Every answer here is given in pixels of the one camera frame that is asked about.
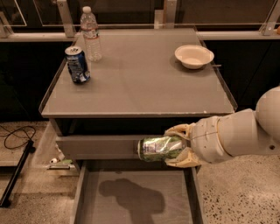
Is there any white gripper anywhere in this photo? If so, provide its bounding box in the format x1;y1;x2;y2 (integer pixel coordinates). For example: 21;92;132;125
164;116;232;168

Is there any green soda can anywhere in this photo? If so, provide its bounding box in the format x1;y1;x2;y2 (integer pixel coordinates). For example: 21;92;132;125
137;136;186;162

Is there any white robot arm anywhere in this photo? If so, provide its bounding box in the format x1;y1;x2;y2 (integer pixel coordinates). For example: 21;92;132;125
165;87;280;168

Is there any grey drawer cabinet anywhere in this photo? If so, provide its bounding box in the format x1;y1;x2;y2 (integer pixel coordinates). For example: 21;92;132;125
38;24;238;224

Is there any grey open middle drawer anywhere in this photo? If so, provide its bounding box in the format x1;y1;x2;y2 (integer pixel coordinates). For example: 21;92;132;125
70;159;208;224

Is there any grey top drawer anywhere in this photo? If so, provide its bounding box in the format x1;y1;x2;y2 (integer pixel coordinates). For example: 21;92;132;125
56;135;159;160

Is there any blue soda can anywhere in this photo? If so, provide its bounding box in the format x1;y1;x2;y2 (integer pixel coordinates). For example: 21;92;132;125
65;46;90;83

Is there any white bowl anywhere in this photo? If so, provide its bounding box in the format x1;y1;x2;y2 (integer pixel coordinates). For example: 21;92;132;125
174;45;214;69

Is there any small debris on floor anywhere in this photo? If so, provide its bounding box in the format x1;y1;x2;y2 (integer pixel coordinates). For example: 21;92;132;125
46;152;74;170

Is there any clear plastic water bottle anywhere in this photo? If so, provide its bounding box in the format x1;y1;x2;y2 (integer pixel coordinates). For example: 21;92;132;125
80;6;102;61

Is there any black metal floor bar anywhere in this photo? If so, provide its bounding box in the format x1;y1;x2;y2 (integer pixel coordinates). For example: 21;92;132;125
0;140;36;207

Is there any metal window rail frame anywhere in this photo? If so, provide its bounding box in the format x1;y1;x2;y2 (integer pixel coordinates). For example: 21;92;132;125
0;0;280;42

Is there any black cable on floor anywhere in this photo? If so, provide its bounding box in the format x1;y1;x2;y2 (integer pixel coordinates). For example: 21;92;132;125
0;124;37;151

